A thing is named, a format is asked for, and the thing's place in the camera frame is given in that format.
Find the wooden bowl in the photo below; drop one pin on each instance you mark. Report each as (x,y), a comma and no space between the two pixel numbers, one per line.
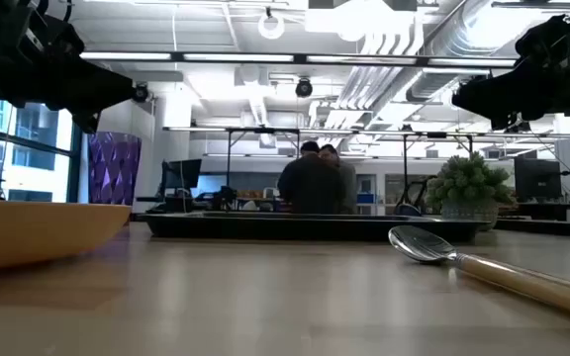
(32,232)

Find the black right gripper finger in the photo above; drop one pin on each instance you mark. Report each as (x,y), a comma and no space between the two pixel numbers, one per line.
(505,122)
(493,96)

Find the black computer monitor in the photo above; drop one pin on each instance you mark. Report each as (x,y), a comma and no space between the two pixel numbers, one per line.
(183,173)
(537,178)

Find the distant black light rail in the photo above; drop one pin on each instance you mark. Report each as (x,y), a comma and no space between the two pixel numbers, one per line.
(265,130)

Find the black tray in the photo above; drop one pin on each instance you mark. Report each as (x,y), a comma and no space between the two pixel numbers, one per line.
(295,228)

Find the black overhead light bar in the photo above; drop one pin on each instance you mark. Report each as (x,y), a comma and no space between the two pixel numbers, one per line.
(300,58)

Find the black table edge rail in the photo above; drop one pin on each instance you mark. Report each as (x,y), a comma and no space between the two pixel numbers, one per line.
(552,228)

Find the black hanging camera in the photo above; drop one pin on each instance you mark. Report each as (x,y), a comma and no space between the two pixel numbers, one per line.
(304,88)
(140,93)

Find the potted green plant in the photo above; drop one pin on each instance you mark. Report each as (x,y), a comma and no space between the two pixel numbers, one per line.
(468,185)

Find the purple faceted plastic cup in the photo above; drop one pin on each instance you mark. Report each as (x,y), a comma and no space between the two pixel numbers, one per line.
(114,168)

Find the person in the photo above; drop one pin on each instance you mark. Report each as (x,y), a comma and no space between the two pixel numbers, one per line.
(307,183)
(348,183)

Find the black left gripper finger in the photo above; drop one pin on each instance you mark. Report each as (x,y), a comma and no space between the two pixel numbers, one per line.
(89,121)
(104,94)

